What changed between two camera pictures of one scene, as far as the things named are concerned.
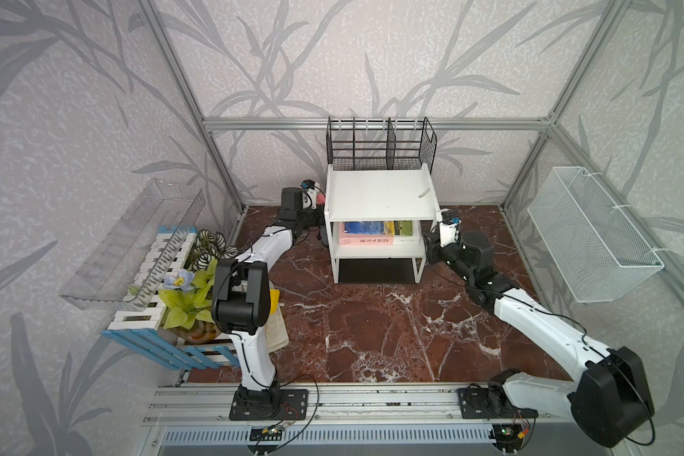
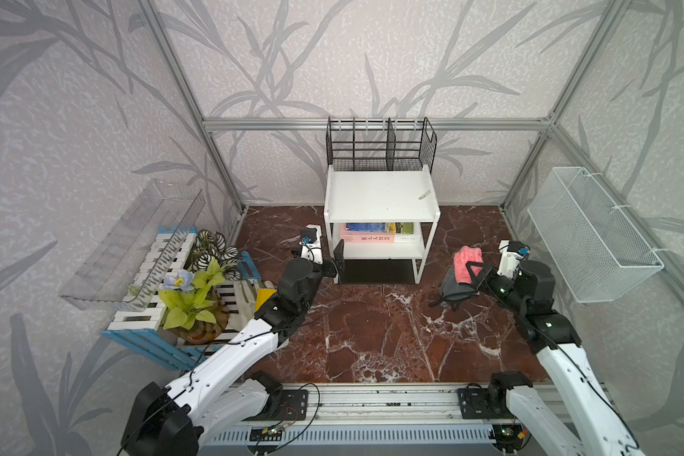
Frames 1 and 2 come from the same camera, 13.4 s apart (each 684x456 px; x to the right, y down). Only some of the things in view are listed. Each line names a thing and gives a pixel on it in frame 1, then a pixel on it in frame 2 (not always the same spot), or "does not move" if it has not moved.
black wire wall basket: x=379 y=142 does not move
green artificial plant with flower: x=187 y=302 does not move
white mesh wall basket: x=589 y=243 does not move
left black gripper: x=321 y=215 → x=330 y=270
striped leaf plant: x=208 y=245 does not move
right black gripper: x=432 y=248 → x=487 y=275
